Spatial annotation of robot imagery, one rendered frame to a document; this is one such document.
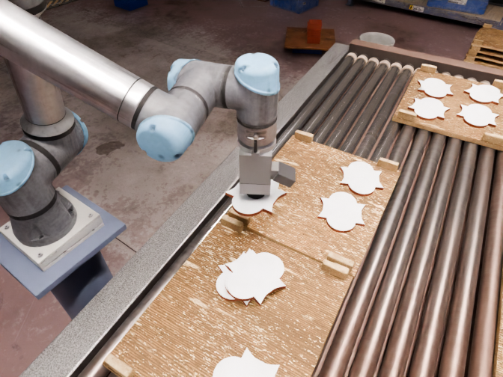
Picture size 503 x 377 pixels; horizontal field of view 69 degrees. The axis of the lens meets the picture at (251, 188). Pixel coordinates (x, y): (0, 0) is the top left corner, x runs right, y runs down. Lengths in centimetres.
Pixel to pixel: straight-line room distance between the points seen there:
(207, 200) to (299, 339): 45
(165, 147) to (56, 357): 50
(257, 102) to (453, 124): 92
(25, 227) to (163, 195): 143
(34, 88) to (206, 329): 61
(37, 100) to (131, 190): 160
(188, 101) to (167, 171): 196
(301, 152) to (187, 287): 55
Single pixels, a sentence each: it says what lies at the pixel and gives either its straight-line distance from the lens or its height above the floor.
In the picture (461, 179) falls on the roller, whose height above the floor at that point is 92.
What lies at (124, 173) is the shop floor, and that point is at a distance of 259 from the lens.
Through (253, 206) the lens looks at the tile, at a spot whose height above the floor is 107.
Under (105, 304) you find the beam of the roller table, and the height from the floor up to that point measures 91.
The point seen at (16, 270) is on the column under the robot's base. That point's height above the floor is 87.
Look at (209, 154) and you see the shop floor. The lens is 262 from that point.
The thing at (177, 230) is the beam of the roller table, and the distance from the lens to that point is 96.
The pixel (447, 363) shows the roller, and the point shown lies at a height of 92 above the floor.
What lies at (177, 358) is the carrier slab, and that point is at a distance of 78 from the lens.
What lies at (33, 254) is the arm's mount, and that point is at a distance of 105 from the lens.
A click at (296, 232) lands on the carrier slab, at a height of 94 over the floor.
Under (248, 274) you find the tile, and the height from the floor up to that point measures 97.
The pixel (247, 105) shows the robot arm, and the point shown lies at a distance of 64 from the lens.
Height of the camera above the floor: 165
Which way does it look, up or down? 45 degrees down
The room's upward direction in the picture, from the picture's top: straight up
